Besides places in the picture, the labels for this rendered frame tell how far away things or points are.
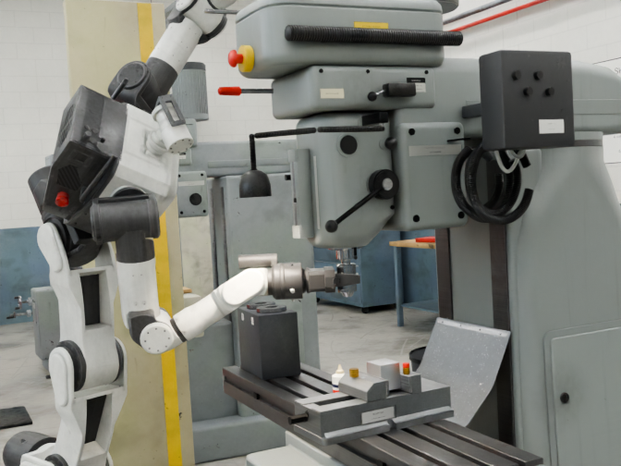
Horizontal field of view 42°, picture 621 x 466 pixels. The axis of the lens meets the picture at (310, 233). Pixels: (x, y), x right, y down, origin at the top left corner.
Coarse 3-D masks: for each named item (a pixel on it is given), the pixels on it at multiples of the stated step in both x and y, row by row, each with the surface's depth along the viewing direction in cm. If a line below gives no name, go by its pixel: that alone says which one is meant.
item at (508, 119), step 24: (480, 72) 176; (504, 72) 170; (528, 72) 173; (552, 72) 176; (504, 96) 170; (528, 96) 173; (552, 96) 176; (504, 120) 171; (528, 120) 173; (552, 120) 176; (504, 144) 171; (528, 144) 173; (552, 144) 176
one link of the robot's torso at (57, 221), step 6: (48, 216) 220; (54, 216) 219; (48, 222) 220; (54, 222) 218; (60, 222) 217; (60, 228) 217; (66, 228) 216; (60, 234) 216; (66, 234) 216; (66, 240) 216; (72, 240) 216; (66, 246) 216; (72, 246) 217; (78, 246) 217; (102, 246) 226; (66, 252) 218
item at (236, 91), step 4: (220, 88) 192; (224, 88) 192; (228, 88) 192; (232, 88) 193; (236, 88) 193; (240, 88) 194; (220, 92) 192; (224, 92) 192; (228, 92) 192; (232, 92) 193; (236, 92) 193; (240, 92) 194; (244, 92) 195; (248, 92) 195; (252, 92) 196; (256, 92) 196; (260, 92) 196; (264, 92) 197; (268, 92) 197; (272, 92) 198
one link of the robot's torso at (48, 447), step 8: (40, 448) 239; (48, 448) 237; (24, 456) 233; (32, 456) 233; (40, 456) 235; (24, 464) 231; (32, 464) 229; (40, 464) 227; (48, 464) 224; (112, 464) 234
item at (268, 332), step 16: (256, 304) 245; (272, 304) 245; (240, 320) 248; (256, 320) 233; (272, 320) 232; (288, 320) 234; (240, 336) 250; (256, 336) 234; (272, 336) 232; (288, 336) 234; (240, 352) 251; (256, 352) 235; (272, 352) 233; (288, 352) 234; (256, 368) 236; (272, 368) 233; (288, 368) 235
